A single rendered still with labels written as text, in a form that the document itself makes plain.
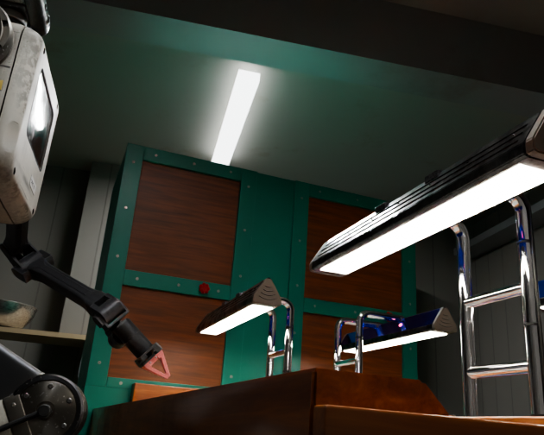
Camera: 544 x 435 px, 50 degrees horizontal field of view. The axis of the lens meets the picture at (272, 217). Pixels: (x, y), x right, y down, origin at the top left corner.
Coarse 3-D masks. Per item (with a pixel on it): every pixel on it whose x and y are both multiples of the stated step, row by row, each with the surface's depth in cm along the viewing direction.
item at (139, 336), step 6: (138, 336) 165; (144, 336) 167; (132, 342) 164; (138, 342) 164; (144, 342) 165; (156, 342) 164; (132, 348) 164; (138, 348) 164; (144, 348) 164; (150, 348) 163; (138, 354) 164; (144, 354) 162; (150, 354) 166; (138, 360) 164
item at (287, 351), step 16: (224, 304) 187; (288, 304) 179; (272, 320) 192; (288, 320) 178; (272, 336) 190; (288, 336) 176; (272, 352) 186; (288, 352) 174; (272, 368) 187; (288, 368) 172
